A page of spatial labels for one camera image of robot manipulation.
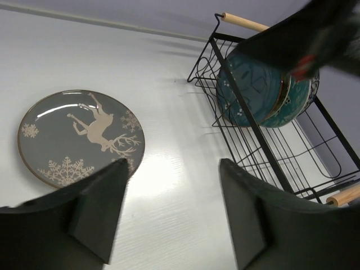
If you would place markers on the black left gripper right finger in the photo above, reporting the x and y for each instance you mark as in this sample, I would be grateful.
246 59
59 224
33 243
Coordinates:
273 229

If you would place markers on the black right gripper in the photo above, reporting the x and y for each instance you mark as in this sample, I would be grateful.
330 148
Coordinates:
322 33

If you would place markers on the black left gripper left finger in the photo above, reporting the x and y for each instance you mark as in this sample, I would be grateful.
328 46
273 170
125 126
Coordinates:
71 228

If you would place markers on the mint green flower plate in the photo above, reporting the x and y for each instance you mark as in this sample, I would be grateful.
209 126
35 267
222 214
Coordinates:
295 101

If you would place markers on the dark blue blossom plate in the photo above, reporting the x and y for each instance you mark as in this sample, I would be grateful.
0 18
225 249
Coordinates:
260 85

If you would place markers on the grey deer plate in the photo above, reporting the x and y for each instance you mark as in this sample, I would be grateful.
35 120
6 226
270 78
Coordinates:
69 135

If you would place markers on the blue white floral plate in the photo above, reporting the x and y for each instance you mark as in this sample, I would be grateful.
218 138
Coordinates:
314 84

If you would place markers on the black wire dish rack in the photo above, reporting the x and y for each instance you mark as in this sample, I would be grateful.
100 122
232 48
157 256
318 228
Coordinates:
309 157

